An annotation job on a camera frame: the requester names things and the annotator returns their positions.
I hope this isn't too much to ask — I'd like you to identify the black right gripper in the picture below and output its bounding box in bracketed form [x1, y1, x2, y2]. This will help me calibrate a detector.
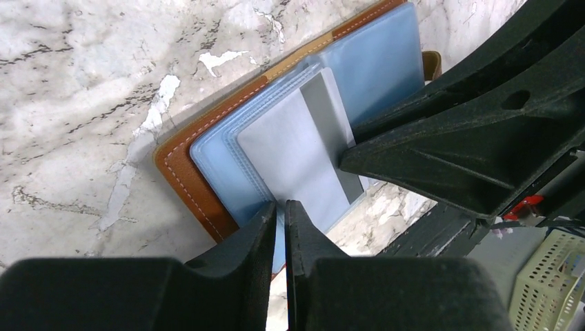
[340, 1, 584, 226]

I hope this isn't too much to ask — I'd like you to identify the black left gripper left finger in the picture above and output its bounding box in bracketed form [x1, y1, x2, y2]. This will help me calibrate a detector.
[1, 203, 277, 330]

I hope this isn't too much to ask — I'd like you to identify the brown leather card holder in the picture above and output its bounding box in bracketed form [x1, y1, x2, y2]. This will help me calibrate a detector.
[153, 0, 444, 281]

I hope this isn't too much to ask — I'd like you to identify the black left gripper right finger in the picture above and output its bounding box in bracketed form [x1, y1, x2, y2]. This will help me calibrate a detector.
[285, 200, 513, 330]

